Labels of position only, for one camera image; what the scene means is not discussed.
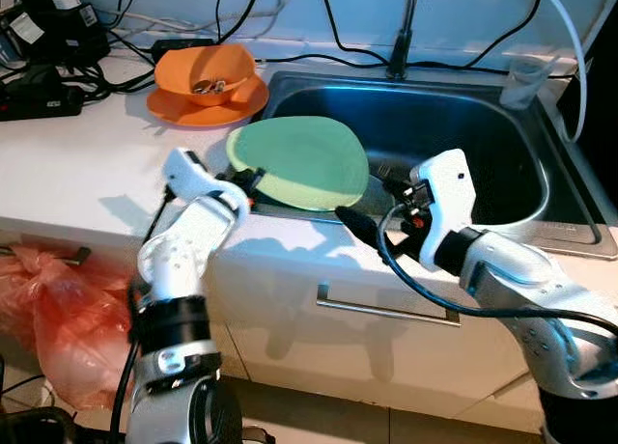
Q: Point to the metal faucet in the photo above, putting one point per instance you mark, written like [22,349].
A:
[398,48]

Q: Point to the clear drinking glass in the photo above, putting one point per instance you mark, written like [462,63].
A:
[521,87]

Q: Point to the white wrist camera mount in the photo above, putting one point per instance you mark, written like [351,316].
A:
[449,183]
[188,174]

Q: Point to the black countertop appliance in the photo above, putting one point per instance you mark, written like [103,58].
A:
[603,125]

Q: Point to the red plastic bag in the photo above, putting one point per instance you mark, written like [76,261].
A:
[68,319]

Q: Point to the black labelled power adapter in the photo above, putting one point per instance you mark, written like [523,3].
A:
[29,34]
[82,29]

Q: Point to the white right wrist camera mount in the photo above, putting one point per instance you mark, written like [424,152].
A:
[449,183]

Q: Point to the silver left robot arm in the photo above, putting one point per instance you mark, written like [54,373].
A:
[179,261]

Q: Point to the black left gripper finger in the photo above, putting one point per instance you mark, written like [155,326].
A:
[254,178]

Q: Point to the wide white cabinet front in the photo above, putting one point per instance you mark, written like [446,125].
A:
[290,357]

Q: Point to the stainless steel sink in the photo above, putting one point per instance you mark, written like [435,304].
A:
[463,125]

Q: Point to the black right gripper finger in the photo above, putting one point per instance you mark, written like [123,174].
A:
[391,178]
[365,228]

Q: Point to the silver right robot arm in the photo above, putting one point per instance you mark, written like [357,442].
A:
[541,290]

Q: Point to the orange plate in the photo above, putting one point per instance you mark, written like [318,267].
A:
[232,111]

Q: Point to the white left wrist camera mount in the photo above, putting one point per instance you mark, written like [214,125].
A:
[188,174]

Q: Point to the orange bowl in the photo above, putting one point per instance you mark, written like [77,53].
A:
[179,72]

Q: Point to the flat black power brick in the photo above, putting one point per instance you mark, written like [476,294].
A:
[174,46]

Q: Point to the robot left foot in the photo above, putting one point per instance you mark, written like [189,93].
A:
[258,434]

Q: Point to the dark metal cutlery piece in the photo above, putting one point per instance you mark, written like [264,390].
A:
[208,85]

